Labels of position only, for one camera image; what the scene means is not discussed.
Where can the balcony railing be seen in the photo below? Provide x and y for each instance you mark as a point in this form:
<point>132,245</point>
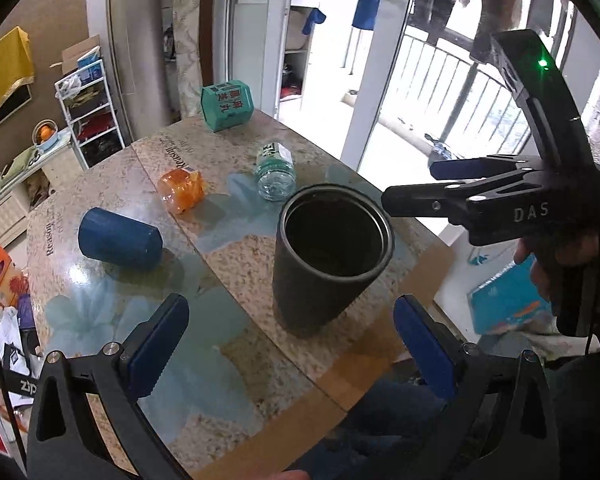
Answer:
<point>450,95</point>

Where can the clear green-label plastic bottle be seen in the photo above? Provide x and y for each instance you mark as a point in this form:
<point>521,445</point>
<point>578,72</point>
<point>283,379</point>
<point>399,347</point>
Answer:
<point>275,170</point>

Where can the person's right hand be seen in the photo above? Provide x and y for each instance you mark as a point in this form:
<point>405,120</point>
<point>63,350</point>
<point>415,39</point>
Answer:
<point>542,275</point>

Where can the bowl of oranges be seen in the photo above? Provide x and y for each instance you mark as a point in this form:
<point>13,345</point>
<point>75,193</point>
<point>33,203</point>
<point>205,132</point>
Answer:
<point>45,135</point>

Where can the person's legs in jeans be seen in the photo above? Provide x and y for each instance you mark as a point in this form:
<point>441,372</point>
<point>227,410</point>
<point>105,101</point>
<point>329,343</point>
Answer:
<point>380,430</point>

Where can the dark grey cup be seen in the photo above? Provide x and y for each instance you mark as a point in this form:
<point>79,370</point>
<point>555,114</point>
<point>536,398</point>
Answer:
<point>310,295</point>

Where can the white shelf rack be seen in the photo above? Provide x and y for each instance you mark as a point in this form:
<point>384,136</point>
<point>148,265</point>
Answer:
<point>92,120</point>

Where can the dark hanging trousers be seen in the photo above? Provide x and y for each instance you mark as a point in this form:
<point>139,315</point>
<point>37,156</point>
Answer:
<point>495,5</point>

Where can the blue cup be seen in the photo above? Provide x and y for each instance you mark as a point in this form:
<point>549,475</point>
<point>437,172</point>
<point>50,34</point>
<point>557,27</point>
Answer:
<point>117,237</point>

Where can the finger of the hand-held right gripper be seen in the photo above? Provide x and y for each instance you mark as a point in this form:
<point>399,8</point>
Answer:
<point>460,169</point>
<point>415,201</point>

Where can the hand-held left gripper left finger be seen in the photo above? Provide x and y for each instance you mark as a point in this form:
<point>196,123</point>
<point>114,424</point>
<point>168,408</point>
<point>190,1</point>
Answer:
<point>152,345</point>

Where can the patterned curtain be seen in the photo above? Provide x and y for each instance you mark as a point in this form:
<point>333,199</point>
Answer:
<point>187,40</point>

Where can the orange plastic bottle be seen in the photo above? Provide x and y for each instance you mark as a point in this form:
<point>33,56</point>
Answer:
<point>182,191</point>

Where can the grey metal cabinet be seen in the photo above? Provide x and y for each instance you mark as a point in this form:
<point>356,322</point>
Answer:
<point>140,50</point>

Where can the light blue flat box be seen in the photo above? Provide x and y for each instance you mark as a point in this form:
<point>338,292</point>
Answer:
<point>505,300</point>

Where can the teal hexagonal box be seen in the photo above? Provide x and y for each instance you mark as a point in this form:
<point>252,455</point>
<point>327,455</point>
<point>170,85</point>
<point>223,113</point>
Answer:
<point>227,105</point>

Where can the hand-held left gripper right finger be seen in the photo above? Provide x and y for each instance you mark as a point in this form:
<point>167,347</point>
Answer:
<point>425,345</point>

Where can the open cardboard box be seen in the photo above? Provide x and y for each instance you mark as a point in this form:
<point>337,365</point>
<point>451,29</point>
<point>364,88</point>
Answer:
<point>77,55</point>

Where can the yellow cloth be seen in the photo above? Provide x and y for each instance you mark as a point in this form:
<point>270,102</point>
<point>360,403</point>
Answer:
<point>2,75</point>

